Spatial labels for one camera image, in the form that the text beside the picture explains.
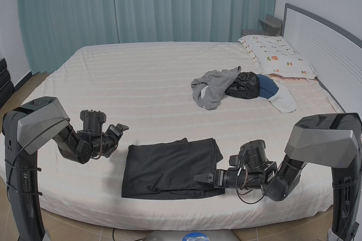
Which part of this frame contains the white garment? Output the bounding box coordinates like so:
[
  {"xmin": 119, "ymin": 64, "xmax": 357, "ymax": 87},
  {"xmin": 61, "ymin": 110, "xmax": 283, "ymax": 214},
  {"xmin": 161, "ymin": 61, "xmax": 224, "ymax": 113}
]
[{"xmin": 267, "ymin": 85, "xmax": 297, "ymax": 113}]

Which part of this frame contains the black shiny garment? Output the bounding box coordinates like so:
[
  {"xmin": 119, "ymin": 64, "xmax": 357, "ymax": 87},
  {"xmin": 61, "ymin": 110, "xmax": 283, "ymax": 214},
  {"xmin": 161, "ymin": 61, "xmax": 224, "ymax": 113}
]
[{"xmin": 225, "ymin": 71, "xmax": 260, "ymax": 100}]

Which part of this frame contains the grey bedside table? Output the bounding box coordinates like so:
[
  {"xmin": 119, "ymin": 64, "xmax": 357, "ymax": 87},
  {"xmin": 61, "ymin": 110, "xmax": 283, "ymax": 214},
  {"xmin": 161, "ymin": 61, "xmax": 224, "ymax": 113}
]
[{"xmin": 242, "ymin": 14, "xmax": 283, "ymax": 37}]

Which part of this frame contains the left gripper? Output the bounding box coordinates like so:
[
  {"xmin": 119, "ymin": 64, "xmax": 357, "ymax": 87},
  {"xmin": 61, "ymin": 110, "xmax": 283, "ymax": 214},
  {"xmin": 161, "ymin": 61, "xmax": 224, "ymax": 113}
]
[{"xmin": 96, "ymin": 123, "xmax": 130, "ymax": 157}]

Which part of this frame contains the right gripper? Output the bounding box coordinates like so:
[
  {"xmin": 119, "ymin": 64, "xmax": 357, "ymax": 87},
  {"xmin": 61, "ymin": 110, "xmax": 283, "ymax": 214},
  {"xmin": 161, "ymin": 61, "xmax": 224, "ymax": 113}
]
[{"xmin": 213, "ymin": 169, "xmax": 247, "ymax": 188}]

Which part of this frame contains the black T-shirt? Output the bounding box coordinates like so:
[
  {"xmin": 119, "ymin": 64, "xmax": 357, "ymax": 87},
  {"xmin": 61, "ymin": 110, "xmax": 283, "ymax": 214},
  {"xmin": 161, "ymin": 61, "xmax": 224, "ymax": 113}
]
[{"xmin": 121, "ymin": 137, "xmax": 226, "ymax": 198}]

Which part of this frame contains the bed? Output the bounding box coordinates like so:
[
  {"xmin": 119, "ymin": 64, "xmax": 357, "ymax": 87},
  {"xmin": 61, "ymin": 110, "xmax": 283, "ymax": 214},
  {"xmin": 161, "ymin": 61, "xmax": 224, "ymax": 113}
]
[{"xmin": 6, "ymin": 3, "xmax": 362, "ymax": 230}]

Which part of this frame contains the white printed pillow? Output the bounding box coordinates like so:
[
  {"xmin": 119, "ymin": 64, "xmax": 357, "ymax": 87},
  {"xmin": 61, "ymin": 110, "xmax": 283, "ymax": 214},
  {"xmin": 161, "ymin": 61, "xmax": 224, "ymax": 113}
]
[{"xmin": 238, "ymin": 34, "xmax": 317, "ymax": 80}]

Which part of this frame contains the black chest of drawers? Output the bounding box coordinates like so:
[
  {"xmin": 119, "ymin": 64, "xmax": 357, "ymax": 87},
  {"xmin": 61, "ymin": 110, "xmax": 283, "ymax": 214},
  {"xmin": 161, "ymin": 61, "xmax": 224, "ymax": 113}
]
[{"xmin": 0, "ymin": 58, "xmax": 16, "ymax": 109}]

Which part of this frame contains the dark blue garment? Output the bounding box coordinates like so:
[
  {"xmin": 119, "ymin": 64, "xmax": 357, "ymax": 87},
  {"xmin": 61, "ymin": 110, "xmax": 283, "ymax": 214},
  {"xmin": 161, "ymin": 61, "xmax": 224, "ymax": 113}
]
[{"xmin": 257, "ymin": 75, "xmax": 280, "ymax": 101}]

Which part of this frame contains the grey garment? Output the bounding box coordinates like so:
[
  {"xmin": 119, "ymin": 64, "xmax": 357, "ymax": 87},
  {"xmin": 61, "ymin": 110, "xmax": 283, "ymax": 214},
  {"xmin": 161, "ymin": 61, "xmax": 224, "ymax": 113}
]
[{"xmin": 190, "ymin": 66, "xmax": 242, "ymax": 111}]

